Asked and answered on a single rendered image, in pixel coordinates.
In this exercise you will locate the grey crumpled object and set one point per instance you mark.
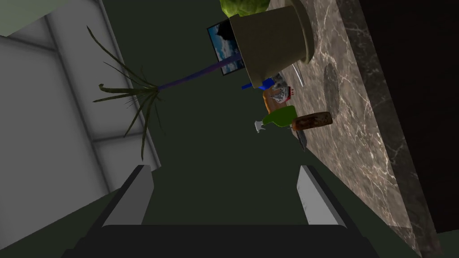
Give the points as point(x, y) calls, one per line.
point(281, 92)

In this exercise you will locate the green spray bottle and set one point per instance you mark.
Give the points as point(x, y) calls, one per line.
point(281, 117)

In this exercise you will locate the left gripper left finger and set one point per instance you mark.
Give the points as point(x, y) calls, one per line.
point(132, 200)

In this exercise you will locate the purple stemmed palm plant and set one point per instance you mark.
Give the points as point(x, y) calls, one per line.
point(143, 91)

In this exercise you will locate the framed sky picture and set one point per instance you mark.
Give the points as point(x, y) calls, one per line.
point(225, 48)

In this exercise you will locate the blue object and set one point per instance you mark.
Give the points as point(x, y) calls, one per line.
point(263, 85)

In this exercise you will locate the grey knife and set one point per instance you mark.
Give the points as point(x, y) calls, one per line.
point(302, 139)

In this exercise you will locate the beige plant pot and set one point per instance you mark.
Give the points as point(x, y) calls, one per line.
point(269, 43)

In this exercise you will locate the silver utensil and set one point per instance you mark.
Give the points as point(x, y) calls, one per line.
point(297, 74)

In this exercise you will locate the orange cutting board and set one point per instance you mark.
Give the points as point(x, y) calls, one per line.
point(269, 102)

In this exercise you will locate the green leafy lettuce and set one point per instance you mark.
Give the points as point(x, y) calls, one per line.
point(244, 7)

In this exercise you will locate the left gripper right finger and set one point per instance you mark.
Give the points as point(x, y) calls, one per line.
point(317, 200)

